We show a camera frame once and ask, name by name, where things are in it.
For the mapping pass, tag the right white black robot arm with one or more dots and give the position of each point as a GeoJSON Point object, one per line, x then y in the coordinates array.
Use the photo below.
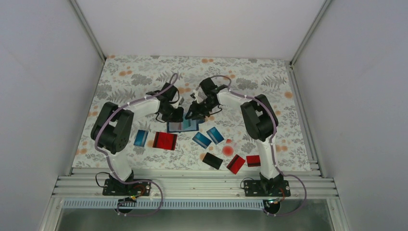
{"type": "Point", "coordinates": [260, 121]}

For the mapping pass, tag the blue card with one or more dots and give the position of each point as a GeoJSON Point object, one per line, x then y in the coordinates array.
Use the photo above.
{"type": "Point", "coordinates": [201, 140]}
{"type": "Point", "coordinates": [141, 137]}
{"type": "Point", "coordinates": [215, 135]}

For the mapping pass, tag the blue card far left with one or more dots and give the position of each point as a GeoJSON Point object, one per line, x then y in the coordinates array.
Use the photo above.
{"type": "Point", "coordinates": [141, 137]}

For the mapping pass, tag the blue card centre right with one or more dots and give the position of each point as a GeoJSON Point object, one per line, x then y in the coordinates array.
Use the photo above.
{"type": "Point", "coordinates": [215, 135]}

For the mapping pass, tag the red card upper stack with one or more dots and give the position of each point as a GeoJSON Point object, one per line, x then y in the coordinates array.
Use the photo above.
{"type": "Point", "coordinates": [158, 140]}

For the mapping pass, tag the red card tilted right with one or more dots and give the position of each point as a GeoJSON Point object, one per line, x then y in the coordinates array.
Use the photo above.
{"type": "Point", "coordinates": [236, 164]}

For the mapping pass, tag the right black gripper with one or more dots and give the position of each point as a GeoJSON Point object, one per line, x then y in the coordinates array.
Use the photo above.
{"type": "Point", "coordinates": [196, 112]}

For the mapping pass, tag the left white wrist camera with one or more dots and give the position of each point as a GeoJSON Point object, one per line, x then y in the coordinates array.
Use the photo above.
{"type": "Point", "coordinates": [181, 102]}

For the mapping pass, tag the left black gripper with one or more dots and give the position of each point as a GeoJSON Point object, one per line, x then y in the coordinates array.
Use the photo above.
{"type": "Point", "coordinates": [177, 118]}

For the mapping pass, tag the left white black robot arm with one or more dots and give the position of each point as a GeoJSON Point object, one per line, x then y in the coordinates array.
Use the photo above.
{"type": "Point", "coordinates": [111, 131]}

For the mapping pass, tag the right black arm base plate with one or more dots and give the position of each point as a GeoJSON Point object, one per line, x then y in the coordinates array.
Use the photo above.
{"type": "Point", "coordinates": [253, 188]}

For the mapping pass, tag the floral patterned table mat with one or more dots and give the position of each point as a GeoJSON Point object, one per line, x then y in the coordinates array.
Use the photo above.
{"type": "Point", "coordinates": [128, 77]}

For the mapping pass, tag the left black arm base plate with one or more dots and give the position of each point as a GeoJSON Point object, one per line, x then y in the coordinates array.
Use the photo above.
{"type": "Point", "coordinates": [113, 187]}

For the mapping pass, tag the aluminium front rail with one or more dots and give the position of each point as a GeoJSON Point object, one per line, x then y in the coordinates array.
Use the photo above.
{"type": "Point", "coordinates": [175, 187]}

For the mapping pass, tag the white card red circle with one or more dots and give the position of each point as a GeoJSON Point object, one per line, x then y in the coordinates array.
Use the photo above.
{"type": "Point", "coordinates": [228, 149]}

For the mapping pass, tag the black card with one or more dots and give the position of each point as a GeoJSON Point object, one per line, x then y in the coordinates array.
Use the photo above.
{"type": "Point", "coordinates": [212, 160]}

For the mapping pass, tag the red card far right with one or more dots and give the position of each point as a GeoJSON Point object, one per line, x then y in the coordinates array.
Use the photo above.
{"type": "Point", "coordinates": [253, 161]}

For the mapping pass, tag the red card overlapping stack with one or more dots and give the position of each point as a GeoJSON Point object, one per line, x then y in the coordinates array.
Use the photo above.
{"type": "Point", "coordinates": [169, 141]}

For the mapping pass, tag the dark blue card holder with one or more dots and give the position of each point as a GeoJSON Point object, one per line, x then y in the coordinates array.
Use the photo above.
{"type": "Point", "coordinates": [186, 125]}

